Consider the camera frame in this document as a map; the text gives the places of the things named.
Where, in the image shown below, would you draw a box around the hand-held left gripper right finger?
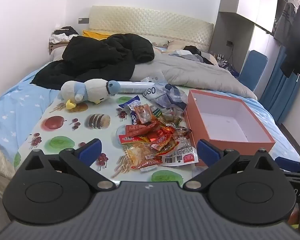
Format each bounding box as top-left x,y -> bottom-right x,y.
183,139 -> 275,189

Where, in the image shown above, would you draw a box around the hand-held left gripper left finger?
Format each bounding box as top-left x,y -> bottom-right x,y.
22,138 -> 115,190

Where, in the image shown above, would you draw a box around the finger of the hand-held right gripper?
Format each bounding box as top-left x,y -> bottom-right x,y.
275,156 -> 300,179

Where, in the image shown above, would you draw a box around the pink cardboard box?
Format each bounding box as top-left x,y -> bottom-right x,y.
183,89 -> 276,167

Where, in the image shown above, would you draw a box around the red label crisps bag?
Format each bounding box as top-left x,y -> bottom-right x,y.
119,135 -> 163,172

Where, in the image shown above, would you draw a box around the shiny red foil bag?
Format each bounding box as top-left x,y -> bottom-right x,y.
147,126 -> 180,153

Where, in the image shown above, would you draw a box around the pile of snack packets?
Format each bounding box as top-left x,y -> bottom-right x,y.
117,99 -> 199,173

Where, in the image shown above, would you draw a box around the green label clear bag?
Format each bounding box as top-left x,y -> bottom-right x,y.
150,106 -> 183,129

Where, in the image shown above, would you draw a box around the dark blue noodle bag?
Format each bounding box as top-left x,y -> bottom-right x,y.
118,99 -> 142,125

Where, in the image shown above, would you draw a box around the fruit printed tablecloth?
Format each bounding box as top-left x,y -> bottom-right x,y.
14,86 -> 199,183

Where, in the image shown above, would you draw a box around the plush duck toy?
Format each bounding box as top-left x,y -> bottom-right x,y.
61,79 -> 121,110

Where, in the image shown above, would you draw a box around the blue curtain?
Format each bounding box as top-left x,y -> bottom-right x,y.
260,44 -> 300,124

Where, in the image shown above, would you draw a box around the clear plastic bag blue print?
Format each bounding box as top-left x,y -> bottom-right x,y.
140,70 -> 189,112

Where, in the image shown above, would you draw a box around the white tube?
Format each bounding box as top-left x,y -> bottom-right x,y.
112,81 -> 155,94

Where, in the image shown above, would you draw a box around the grey blanket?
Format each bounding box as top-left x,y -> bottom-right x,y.
129,46 -> 258,100

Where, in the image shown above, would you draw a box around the light blue bedsheet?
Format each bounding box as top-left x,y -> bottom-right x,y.
0,62 -> 300,165

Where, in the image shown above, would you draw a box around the cream mattress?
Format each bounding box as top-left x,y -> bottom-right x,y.
0,140 -> 18,180

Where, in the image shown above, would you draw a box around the blue chair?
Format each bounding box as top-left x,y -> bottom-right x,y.
239,50 -> 268,92

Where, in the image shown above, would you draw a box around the row of small bottles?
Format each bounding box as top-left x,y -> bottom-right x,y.
212,52 -> 238,75

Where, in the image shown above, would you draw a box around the black jacket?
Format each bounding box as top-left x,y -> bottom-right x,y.
30,33 -> 155,90

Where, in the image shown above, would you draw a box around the folded dark clothes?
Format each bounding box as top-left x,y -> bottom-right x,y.
169,45 -> 215,65

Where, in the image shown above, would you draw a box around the wooden nightstand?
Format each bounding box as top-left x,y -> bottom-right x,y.
48,41 -> 70,55

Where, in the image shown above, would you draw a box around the patterned pillow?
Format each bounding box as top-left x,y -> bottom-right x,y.
167,40 -> 188,52

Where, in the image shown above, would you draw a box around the yellow pillow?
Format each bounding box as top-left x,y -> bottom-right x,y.
82,30 -> 115,40

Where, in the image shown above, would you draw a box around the hanging black garment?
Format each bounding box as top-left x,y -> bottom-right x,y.
280,4 -> 300,78

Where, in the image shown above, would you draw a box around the heap of clothes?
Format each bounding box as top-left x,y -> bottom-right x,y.
49,26 -> 79,44

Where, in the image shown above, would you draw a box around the hanging grey garment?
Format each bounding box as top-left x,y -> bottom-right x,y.
274,2 -> 299,47

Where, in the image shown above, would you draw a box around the cream quilted headboard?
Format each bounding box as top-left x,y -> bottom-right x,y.
89,5 -> 214,53

